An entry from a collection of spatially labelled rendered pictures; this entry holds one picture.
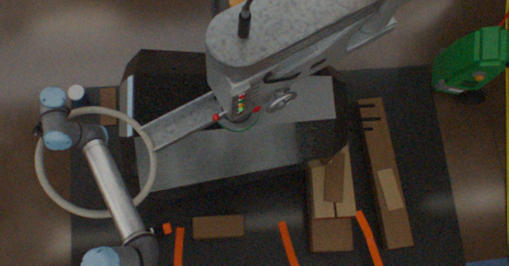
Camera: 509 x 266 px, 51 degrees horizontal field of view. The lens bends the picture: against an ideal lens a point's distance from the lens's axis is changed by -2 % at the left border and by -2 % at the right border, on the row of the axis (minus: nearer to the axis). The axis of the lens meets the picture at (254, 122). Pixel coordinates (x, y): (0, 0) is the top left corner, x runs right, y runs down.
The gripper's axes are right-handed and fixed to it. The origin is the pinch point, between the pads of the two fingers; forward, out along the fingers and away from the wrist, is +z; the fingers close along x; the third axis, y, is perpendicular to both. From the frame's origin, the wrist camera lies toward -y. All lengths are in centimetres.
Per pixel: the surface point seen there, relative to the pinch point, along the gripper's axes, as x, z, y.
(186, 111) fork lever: 41, -12, -40
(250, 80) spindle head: 55, -62, -34
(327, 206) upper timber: 137, 45, -77
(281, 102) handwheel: 72, -39, -53
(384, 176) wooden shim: 160, 38, -114
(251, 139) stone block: 74, 7, -60
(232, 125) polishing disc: 62, -1, -55
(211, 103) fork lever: 48, -16, -48
